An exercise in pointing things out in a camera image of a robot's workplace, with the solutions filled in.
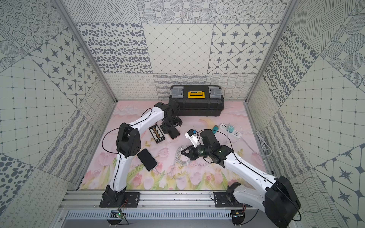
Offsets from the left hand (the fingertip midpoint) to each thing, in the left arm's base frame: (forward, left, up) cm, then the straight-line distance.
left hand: (175, 124), depth 97 cm
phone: (-2, +2, -8) cm, 8 cm away
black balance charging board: (-4, +13, -6) cm, 15 cm away
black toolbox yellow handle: (+15, -16, +9) cm, 23 cm away
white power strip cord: (-13, -61, -8) cm, 63 cm away
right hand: (-24, -7, +7) cm, 26 cm away
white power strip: (+2, -35, -5) cm, 35 cm away
